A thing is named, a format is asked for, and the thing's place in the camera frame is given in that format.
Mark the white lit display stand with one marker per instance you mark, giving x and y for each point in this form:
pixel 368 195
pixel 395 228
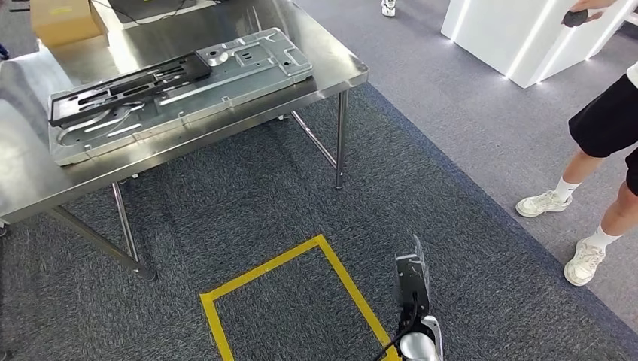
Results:
pixel 498 35

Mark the black plastic plate part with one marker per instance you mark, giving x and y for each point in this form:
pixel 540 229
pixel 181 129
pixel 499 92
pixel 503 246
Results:
pixel 129 89

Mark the black round object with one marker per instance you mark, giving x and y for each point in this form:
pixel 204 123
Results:
pixel 574 18

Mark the person's hand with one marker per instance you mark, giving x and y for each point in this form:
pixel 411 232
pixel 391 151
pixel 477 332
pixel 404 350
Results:
pixel 593 5

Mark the stainless steel workbench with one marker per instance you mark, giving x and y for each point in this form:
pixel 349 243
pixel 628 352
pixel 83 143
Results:
pixel 199 30

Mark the white shoe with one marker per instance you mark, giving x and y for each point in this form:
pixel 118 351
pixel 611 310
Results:
pixel 388 7

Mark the person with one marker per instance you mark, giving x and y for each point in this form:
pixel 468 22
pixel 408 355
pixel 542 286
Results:
pixel 603 124

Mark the silver stamped metal part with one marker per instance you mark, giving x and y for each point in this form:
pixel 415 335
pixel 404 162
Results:
pixel 249 70

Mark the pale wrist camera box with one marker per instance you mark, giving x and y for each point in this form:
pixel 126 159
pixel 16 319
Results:
pixel 411 284

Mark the brown cardboard box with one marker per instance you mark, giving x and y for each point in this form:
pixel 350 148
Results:
pixel 67 20

